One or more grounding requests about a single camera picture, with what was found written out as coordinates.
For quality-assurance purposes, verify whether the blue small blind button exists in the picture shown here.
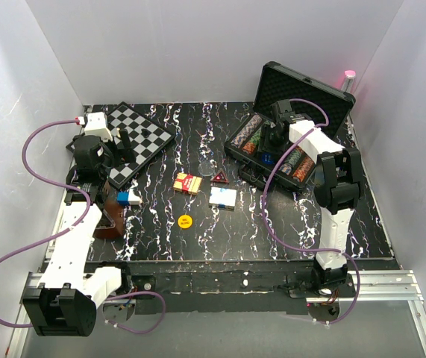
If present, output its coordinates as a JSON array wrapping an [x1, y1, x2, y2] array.
[[260, 153, 275, 165]]

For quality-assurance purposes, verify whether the black poker chip case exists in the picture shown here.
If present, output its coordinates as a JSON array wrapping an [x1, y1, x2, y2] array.
[[224, 61, 356, 189]]

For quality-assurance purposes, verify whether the red yellow card deck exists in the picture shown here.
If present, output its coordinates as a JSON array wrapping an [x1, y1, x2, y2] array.
[[173, 172, 202, 195]]

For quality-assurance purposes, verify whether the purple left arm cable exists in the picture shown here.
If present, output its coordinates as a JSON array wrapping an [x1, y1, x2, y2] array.
[[0, 118, 167, 334]]

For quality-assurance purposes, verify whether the red black triangle all-in button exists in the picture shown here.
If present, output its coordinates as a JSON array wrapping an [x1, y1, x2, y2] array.
[[210, 169, 229, 183]]

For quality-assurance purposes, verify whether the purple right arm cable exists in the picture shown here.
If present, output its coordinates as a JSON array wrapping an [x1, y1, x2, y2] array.
[[263, 98, 360, 324]]

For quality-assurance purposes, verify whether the blue white flat card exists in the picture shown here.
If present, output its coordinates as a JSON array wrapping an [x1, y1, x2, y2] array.
[[116, 190, 142, 206]]

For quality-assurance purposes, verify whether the orange chip stack left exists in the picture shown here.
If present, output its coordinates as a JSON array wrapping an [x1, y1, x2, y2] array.
[[242, 140, 258, 155]]

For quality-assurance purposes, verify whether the clear round dealer button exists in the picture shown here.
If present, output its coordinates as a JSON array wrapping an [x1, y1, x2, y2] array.
[[198, 160, 216, 177]]

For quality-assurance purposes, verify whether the yellow big blind button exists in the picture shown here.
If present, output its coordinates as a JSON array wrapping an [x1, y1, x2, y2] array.
[[178, 214, 193, 230]]

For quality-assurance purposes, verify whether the blue grey chip stack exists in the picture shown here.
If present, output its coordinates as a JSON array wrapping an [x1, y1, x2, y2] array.
[[279, 163, 292, 175]]

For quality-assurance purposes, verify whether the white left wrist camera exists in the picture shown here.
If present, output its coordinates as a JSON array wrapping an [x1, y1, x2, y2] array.
[[84, 112, 113, 142]]

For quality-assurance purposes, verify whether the black silver chess board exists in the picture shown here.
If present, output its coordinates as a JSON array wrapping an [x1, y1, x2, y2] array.
[[107, 102, 175, 189]]

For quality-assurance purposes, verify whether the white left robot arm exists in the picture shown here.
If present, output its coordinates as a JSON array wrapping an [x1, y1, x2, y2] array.
[[22, 129, 133, 336]]

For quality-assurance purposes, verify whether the green grey chip stack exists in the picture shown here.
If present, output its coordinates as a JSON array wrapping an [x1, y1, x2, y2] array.
[[285, 147, 303, 168]]

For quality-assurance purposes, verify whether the orange black chip stack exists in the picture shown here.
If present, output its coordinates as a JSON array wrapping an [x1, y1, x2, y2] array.
[[292, 157, 315, 182]]

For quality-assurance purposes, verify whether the blue beige chip stack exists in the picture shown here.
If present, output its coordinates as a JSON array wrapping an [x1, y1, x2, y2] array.
[[231, 114, 262, 148]]

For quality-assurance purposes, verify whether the pink capped metal post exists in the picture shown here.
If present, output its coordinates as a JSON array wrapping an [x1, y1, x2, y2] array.
[[341, 70, 357, 93]]

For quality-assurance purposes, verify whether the aluminium front rail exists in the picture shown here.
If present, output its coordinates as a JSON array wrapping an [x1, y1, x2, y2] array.
[[21, 271, 426, 357]]

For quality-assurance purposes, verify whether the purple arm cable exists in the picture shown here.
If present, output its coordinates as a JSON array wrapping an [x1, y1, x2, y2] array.
[[263, 98, 360, 324], [0, 118, 167, 334]]

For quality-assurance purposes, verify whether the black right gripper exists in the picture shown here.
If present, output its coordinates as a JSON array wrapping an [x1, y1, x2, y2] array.
[[257, 124, 288, 161]]

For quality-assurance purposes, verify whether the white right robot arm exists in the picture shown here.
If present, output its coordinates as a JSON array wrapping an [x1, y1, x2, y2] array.
[[261, 98, 364, 297]]

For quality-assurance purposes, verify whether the blue white card deck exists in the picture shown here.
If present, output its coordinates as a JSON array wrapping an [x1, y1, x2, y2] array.
[[209, 186, 237, 210]]

